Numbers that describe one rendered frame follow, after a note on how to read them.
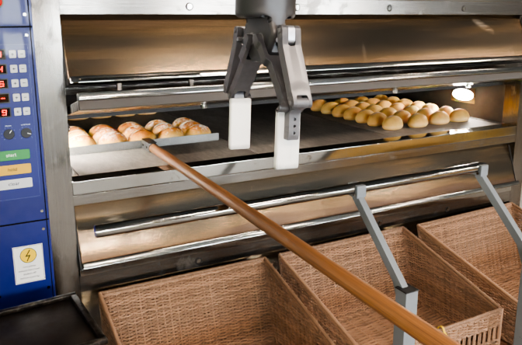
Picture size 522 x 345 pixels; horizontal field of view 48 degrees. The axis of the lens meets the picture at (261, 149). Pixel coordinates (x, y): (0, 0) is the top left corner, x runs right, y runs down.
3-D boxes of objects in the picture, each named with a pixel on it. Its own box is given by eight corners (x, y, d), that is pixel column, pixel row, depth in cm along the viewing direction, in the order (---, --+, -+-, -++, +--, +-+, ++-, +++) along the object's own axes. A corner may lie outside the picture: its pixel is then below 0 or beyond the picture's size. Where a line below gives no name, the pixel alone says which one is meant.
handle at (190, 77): (81, 101, 147) (80, 102, 149) (203, 93, 163) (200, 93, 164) (79, 78, 147) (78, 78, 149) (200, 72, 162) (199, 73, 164)
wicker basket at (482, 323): (273, 326, 202) (274, 252, 196) (399, 290, 228) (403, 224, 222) (362, 407, 160) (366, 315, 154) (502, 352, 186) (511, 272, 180)
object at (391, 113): (306, 110, 283) (306, 99, 281) (384, 103, 305) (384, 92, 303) (389, 131, 230) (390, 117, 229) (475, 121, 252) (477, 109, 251)
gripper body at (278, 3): (224, -14, 74) (223, 60, 75) (253, -20, 66) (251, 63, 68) (276, -10, 77) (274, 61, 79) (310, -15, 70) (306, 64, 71)
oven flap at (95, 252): (81, 270, 166) (71, 200, 168) (511, 185, 248) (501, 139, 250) (83, 270, 163) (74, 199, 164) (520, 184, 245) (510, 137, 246)
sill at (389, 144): (68, 190, 167) (67, 176, 166) (503, 132, 250) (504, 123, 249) (73, 196, 162) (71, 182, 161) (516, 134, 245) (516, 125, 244)
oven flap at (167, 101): (79, 110, 144) (65, 115, 161) (554, 75, 226) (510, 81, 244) (78, 100, 143) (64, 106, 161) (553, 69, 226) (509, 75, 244)
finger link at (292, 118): (296, 95, 68) (309, 98, 65) (294, 138, 69) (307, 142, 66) (284, 95, 67) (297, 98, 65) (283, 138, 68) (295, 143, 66)
